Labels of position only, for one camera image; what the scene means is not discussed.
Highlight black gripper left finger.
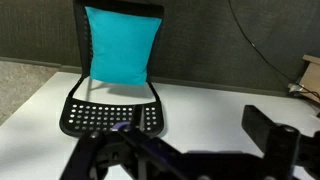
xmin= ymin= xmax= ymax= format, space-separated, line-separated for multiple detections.
xmin=59 ymin=121 xmax=188 ymax=180

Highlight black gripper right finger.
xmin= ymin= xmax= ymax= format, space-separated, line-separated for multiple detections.
xmin=241 ymin=104 xmax=320 ymax=180

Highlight black perforated metal chair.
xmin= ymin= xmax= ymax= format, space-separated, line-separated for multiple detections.
xmin=59 ymin=0 xmax=166 ymax=138

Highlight light wooden board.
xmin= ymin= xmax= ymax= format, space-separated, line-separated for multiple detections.
xmin=288 ymin=54 xmax=320 ymax=104

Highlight teal cushion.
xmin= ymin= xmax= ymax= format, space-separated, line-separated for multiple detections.
xmin=84 ymin=6 xmax=163 ymax=87

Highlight thin black floor cable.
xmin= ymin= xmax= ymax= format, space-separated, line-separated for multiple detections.
xmin=227 ymin=0 xmax=320 ymax=98

